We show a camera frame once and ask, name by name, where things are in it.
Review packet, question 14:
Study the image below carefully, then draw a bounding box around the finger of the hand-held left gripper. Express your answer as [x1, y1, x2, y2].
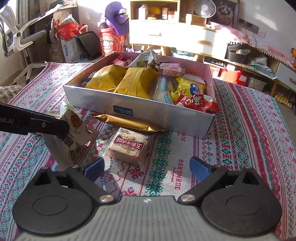
[28, 113, 70, 136]

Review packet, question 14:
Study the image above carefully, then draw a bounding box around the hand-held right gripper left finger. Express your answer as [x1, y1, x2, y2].
[33, 158, 116, 204]

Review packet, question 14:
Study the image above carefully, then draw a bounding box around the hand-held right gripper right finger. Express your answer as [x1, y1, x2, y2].
[177, 156, 266, 204]

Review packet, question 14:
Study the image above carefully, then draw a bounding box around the white waffle snack packet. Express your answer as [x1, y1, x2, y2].
[42, 100, 99, 166]

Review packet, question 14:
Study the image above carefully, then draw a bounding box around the clear brown cake packet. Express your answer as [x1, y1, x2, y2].
[103, 127, 154, 171]

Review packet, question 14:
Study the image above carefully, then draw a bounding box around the silver pink cardboard box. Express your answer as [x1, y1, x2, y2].
[63, 51, 219, 139]

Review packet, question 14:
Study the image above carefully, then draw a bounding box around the yellow chips packet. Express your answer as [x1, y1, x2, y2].
[170, 77, 206, 98]

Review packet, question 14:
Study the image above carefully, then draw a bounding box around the yellow ribbed snack packet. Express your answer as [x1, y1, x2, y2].
[85, 65, 127, 92]
[113, 67, 160, 99]

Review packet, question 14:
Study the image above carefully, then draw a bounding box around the clear pink snack bag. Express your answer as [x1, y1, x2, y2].
[156, 62, 185, 78]

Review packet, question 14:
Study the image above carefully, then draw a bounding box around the white fine-print snack packet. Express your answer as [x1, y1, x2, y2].
[128, 50, 162, 70]

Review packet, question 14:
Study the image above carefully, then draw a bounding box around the grey quilted blanket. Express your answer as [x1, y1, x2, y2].
[0, 85, 22, 102]

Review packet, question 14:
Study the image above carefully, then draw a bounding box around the gold foil snack packet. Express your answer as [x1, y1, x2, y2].
[91, 112, 167, 132]

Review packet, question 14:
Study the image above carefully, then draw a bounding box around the patterned woven tablecloth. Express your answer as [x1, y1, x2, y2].
[0, 61, 296, 241]

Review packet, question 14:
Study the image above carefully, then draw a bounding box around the white blue-print bag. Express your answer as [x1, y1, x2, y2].
[60, 37, 84, 63]

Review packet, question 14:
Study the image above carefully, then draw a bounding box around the white office chair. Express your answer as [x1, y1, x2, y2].
[0, 6, 48, 85]

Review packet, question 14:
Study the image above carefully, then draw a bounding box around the white blue snack packet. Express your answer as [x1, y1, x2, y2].
[153, 75, 176, 105]

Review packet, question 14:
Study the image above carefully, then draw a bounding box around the black ribbed basket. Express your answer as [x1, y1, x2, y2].
[75, 31, 102, 61]

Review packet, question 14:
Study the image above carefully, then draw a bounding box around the small red snack packet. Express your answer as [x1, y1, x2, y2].
[112, 58, 132, 68]

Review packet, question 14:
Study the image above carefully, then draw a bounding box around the red plastic bag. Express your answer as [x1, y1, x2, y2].
[55, 22, 89, 41]

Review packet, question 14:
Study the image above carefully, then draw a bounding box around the red cardboard box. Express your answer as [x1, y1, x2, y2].
[220, 67, 249, 85]

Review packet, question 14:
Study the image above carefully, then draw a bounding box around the red round container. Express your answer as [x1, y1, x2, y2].
[99, 27, 126, 57]

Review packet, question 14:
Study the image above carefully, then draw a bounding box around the black keyboard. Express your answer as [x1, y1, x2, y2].
[203, 57, 226, 69]

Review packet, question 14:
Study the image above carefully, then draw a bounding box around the small purple object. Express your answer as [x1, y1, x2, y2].
[125, 46, 145, 54]

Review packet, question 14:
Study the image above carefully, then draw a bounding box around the black round basket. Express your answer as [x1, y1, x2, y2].
[225, 44, 250, 64]

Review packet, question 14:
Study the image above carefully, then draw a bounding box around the white low cabinet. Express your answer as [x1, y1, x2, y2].
[269, 54, 296, 95]

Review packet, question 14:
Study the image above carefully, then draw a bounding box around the white wooden drawer cabinet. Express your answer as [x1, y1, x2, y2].
[128, 0, 229, 62]

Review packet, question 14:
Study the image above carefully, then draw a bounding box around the dark framed picture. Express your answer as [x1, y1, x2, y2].
[207, 0, 240, 29]

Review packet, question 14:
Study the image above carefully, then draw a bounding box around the white desk fan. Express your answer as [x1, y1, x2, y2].
[194, 0, 216, 19]

